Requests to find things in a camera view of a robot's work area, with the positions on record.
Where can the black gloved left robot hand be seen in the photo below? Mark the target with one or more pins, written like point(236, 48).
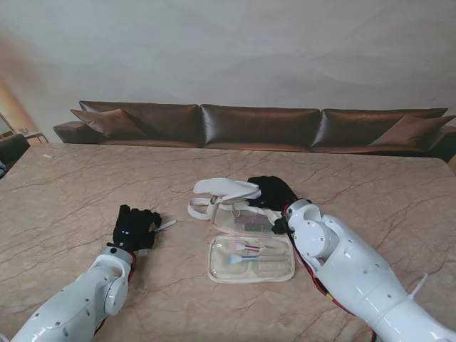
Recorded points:
point(133, 229)

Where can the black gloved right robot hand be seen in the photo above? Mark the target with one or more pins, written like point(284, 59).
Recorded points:
point(276, 190)

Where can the white zip tie loop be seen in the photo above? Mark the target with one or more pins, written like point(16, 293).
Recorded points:
point(236, 211)

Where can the cream white cosmetics bag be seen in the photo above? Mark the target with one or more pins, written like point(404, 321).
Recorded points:
point(224, 272)

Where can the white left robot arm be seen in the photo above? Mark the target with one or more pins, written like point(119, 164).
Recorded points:
point(82, 295)

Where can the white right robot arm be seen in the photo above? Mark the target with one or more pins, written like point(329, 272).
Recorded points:
point(356, 270)

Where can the large white paper shard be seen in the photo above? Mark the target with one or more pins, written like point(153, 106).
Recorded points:
point(143, 252)

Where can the brown leather sofa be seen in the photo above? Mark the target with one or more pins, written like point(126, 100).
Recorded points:
point(260, 124)

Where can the brown sofa cushion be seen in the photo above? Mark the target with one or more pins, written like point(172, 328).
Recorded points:
point(413, 130)
point(107, 123)

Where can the small wooden side table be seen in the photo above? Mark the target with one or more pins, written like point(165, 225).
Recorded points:
point(35, 136)

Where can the dark armchair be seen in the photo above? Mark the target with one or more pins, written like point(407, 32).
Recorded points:
point(12, 146)

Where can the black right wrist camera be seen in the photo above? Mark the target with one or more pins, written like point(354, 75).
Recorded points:
point(279, 227)

